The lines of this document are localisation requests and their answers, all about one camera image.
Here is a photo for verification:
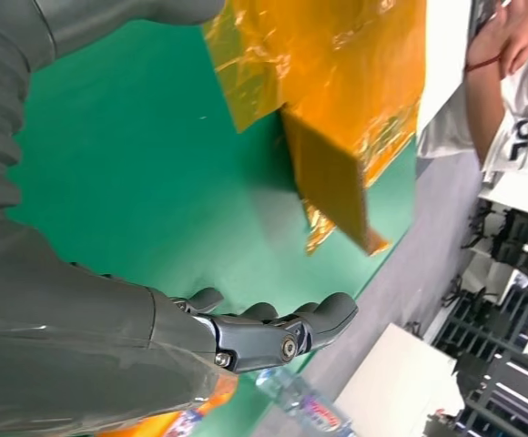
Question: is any red string bracelet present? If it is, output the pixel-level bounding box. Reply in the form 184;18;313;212
464;53;502;75

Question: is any white cabinet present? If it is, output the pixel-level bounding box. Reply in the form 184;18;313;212
334;323;458;437

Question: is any black metal rack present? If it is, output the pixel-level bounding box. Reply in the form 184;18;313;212
430;198;528;437

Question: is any yellow film covered sheet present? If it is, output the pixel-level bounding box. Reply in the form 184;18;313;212
202;0;427;258

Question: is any white side table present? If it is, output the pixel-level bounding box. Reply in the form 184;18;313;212
416;0;483;161

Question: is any clear water bottle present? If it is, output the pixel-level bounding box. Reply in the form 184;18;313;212
255;366;358;437

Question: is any orange detergent bottle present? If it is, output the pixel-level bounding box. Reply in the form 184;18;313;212
95;373;240;437

